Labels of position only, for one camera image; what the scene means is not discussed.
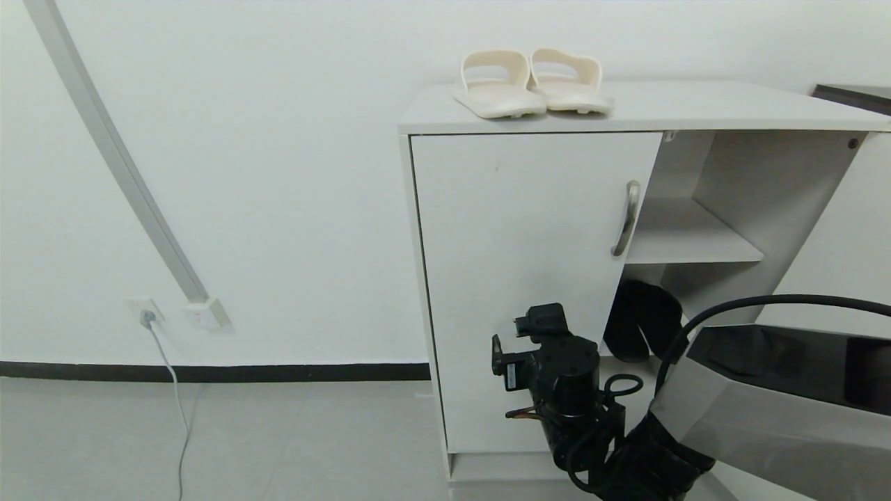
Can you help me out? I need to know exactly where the white cabinet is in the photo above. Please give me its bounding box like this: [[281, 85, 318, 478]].
[[397, 79, 891, 501]]

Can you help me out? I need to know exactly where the white wall socket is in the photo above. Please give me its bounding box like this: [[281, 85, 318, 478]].
[[125, 297, 166, 328]]

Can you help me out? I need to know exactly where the black cable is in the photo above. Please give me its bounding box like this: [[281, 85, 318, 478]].
[[654, 294, 891, 394]]

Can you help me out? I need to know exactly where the grey cable duct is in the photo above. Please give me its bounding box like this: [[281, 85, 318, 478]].
[[23, 0, 210, 304]]

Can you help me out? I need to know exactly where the cream slipper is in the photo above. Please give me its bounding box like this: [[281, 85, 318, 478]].
[[451, 49, 548, 120], [528, 47, 615, 116]]

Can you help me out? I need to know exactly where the white junction box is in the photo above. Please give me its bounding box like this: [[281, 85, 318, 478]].
[[184, 299, 231, 331]]

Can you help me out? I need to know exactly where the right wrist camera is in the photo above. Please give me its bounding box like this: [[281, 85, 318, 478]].
[[514, 303, 573, 343]]

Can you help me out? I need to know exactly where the white open cabinet door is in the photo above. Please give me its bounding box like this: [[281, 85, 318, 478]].
[[755, 132, 891, 340]]

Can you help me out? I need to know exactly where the white cabinet door with handle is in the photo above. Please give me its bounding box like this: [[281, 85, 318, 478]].
[[410, 132, 663, 454]]

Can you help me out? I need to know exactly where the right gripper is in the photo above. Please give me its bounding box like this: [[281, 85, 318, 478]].
[[491, 334, 554, 420]]

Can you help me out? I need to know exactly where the black slipper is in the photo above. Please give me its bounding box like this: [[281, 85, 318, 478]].
[[602, 279, 652, 363]]

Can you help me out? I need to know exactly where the grey power cable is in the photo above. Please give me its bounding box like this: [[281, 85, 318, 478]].
[[140, 310, 192, 501]]

